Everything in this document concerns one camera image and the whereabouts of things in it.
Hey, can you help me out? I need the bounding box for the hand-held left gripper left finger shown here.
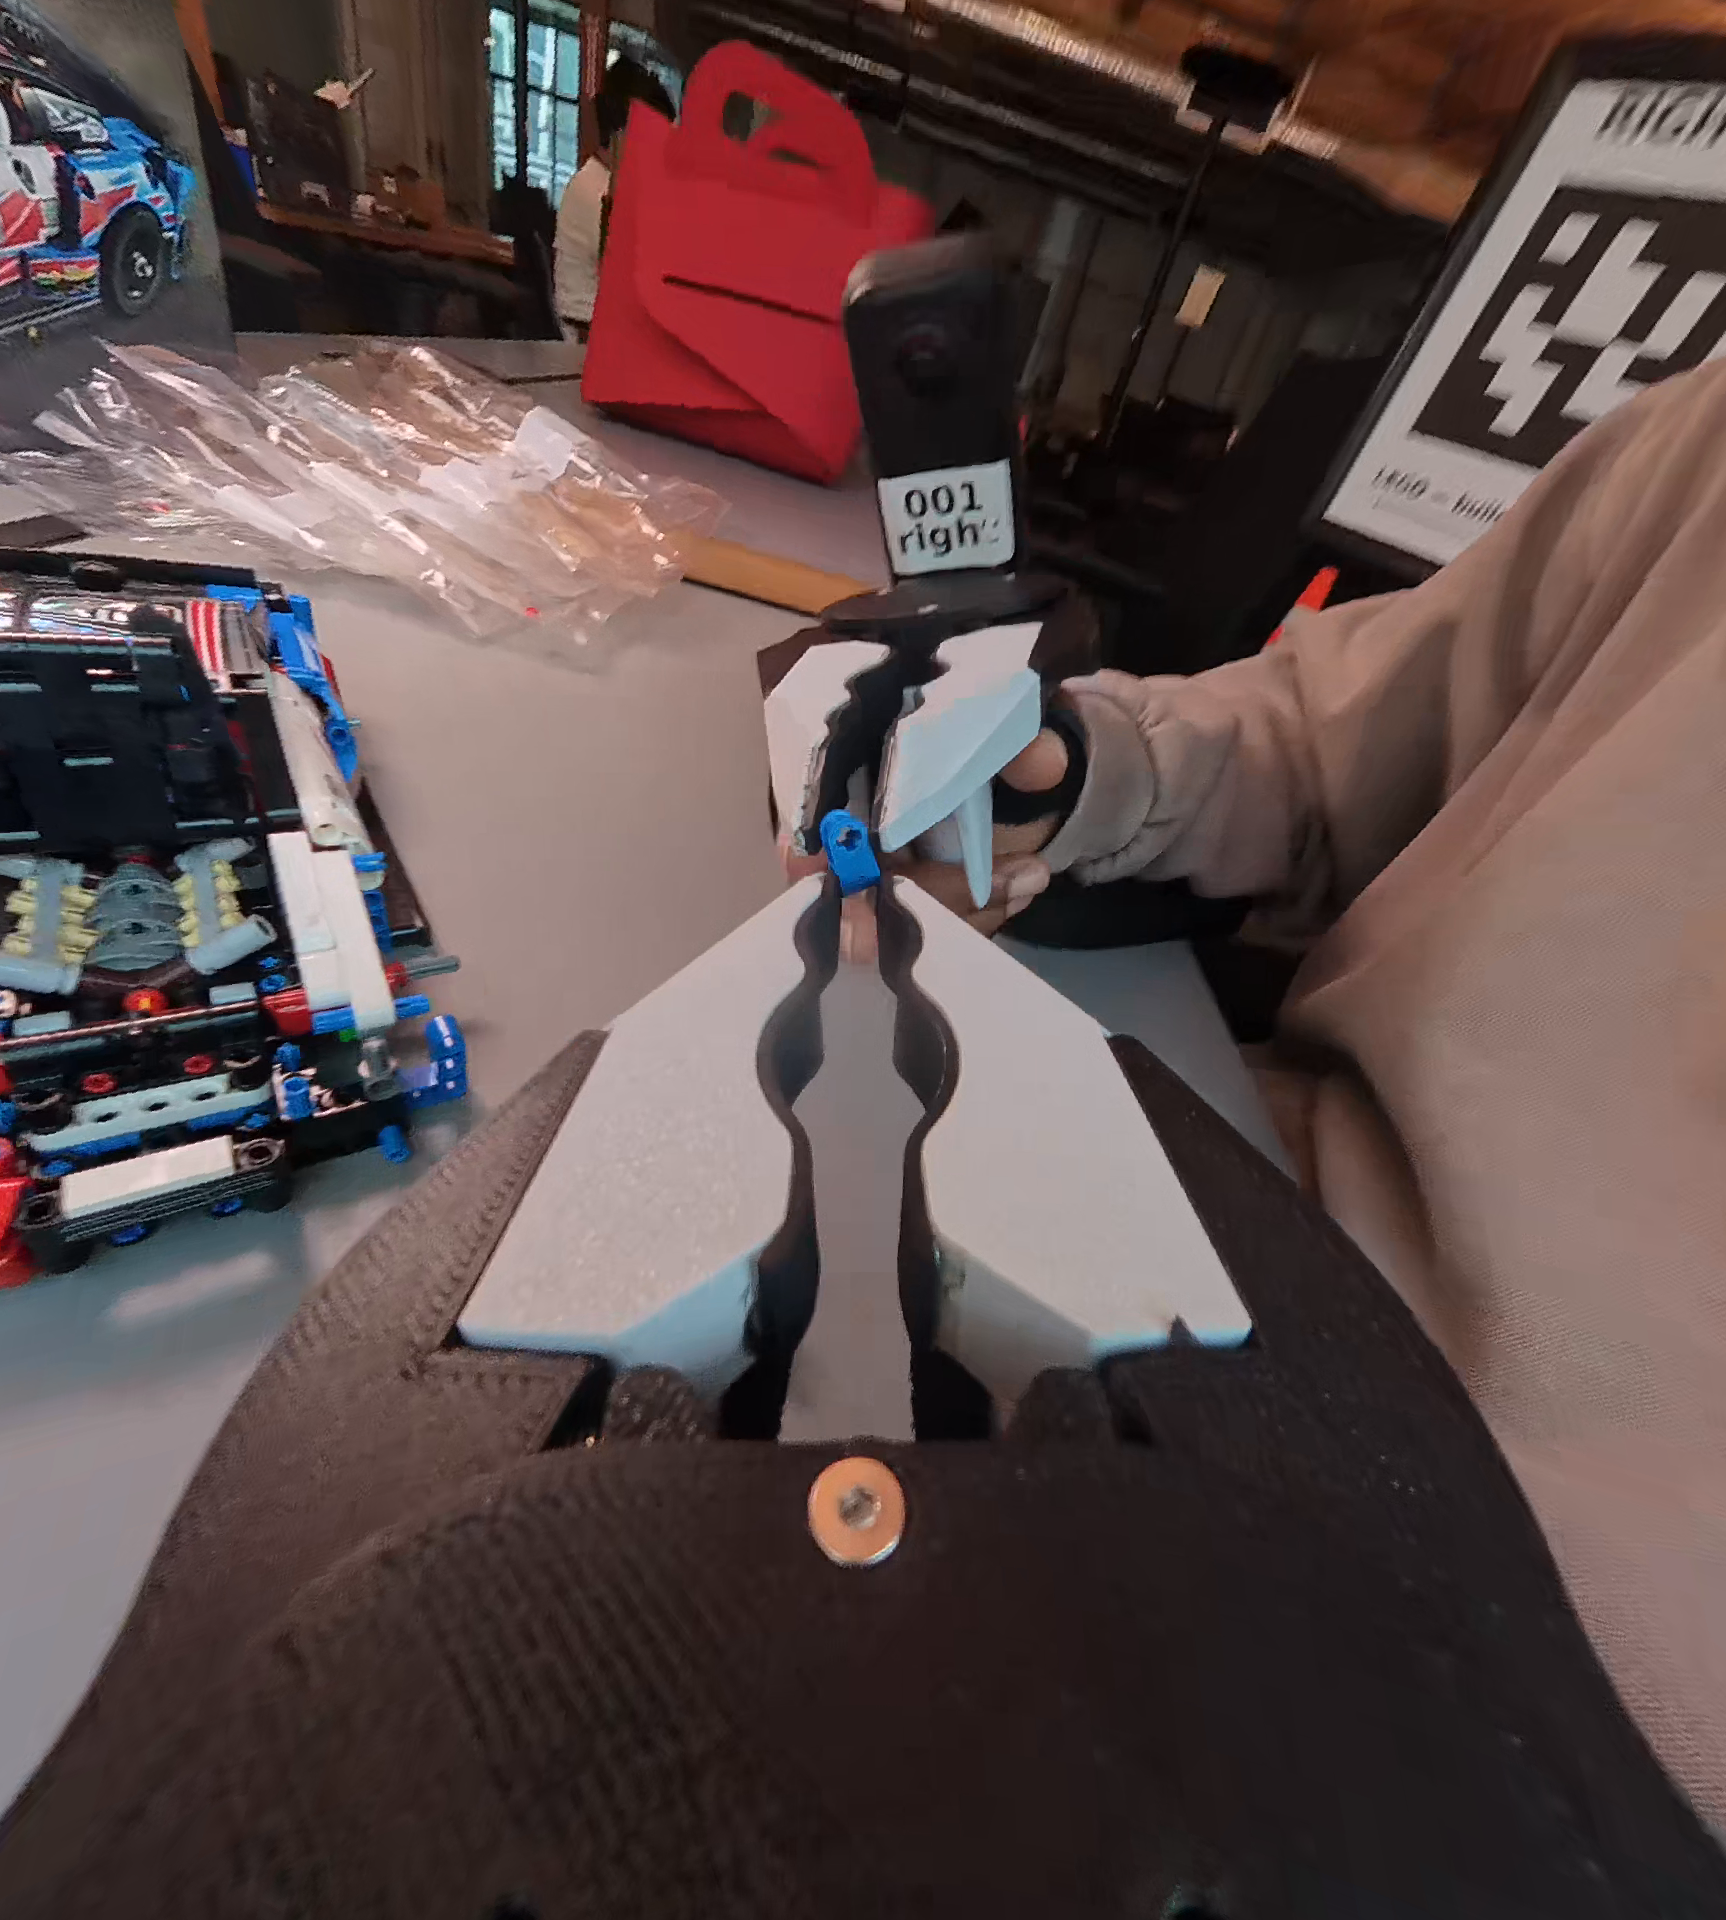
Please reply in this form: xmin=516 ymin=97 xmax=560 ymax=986
xmin=453 ymin=871 xmax=825 ymax=1415

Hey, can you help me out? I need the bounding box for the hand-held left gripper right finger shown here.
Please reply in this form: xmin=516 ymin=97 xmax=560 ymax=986
xmin=882 ymin=881 xmax=1254 ymax=1398

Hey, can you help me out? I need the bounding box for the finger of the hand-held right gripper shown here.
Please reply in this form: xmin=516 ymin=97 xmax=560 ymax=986
xmin=869 ymin=619 xmax=1054 ymax=858
xmin=767 ymin=634 xmax=882 ymax=848

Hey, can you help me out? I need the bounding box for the person's right forearm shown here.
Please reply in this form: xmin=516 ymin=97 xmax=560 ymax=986
xmin=1050 ymin=325 xmax=1726 ymax=939

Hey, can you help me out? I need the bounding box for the grey desk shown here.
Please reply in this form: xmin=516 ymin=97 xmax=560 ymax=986
xmin=0 ymin=327 xmax=1314 ymax=1872

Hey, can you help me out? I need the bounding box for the person's right hand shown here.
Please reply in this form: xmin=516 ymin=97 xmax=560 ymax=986
xmin=775 ymin=717 xmax=1094 ymax=941

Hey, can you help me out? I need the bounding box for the cardboard strip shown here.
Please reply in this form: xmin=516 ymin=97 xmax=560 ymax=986
xmin=675 ymin=531 xmax=874 ymax=619

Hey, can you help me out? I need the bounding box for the red felt bag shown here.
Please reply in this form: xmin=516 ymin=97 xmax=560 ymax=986
xmin=580 ymin=42 xmax=944 ymax=486

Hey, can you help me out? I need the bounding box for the clear plastic bag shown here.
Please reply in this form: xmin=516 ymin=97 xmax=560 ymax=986
xmin=245 ymin=343 xmax=730 ymax=666
xmin=0 ymin=334 xmax=370 ymax=531

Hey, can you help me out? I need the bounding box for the person's beige sweater torso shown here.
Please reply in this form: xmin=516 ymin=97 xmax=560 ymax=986
xmin=1248 ymin=749 xmax=1726 ymax=1898

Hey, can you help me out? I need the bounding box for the toy brick car model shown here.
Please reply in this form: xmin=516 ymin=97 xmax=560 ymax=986
xmin=0 ymin=566 xmax=475 ymax=1306

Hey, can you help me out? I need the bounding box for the wooden background table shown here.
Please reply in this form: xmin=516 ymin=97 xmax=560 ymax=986
xmin=253 ymin=198 xmax=527 ymax=275

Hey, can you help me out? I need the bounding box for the framed marker sign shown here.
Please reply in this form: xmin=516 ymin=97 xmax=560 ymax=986
xmin=1300 ymin=42 xmax=1726 ymax=572

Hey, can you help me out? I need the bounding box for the printed toy car box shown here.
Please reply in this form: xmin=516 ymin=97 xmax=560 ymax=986
xmin=0 ymin=0 xmax=240 ymax=486

